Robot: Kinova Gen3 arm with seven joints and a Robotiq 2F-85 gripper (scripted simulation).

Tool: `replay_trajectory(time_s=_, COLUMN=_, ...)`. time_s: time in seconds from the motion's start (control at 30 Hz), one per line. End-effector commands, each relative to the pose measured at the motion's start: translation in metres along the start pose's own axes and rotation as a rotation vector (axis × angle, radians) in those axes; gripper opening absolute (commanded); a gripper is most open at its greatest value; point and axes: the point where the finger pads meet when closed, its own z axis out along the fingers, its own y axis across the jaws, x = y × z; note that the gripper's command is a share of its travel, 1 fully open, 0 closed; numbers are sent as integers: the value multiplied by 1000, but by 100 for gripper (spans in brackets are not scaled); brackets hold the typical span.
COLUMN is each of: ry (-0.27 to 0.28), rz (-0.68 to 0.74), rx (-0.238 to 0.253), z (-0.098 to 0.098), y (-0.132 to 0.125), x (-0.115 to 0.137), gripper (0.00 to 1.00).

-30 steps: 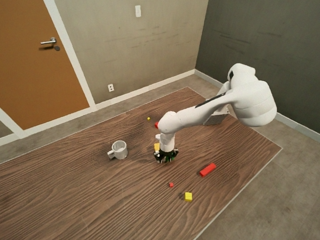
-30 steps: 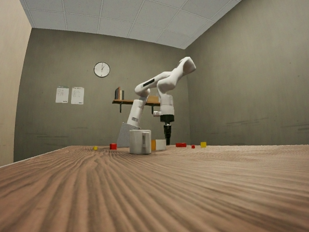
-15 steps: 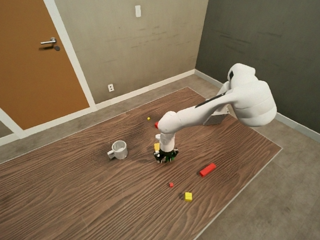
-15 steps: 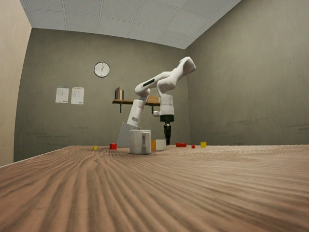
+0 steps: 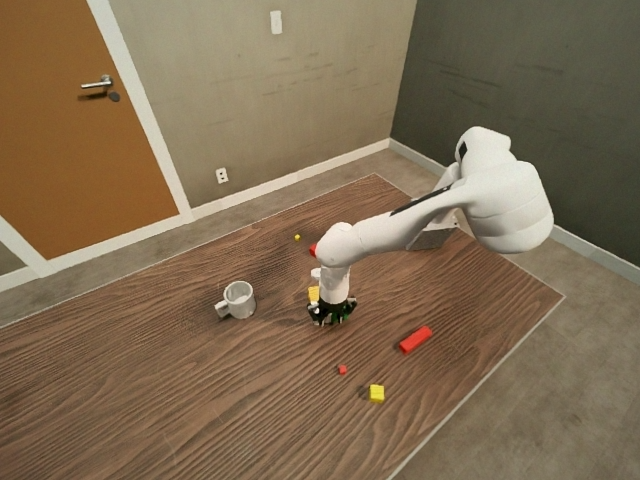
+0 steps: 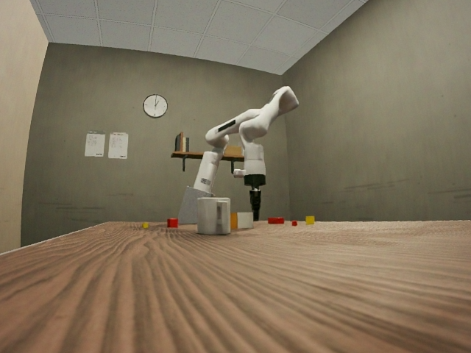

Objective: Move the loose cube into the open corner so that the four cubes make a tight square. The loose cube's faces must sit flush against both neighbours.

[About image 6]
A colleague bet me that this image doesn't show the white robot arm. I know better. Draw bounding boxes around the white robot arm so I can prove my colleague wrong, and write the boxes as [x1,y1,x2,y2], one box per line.
[194,86,299,192]

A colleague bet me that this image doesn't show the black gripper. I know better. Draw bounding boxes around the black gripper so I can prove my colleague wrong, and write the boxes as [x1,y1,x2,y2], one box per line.
[244,174,266,221]

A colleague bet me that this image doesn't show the white mug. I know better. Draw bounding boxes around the white mug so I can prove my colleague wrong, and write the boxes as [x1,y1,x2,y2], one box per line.
[197,198,230,235]

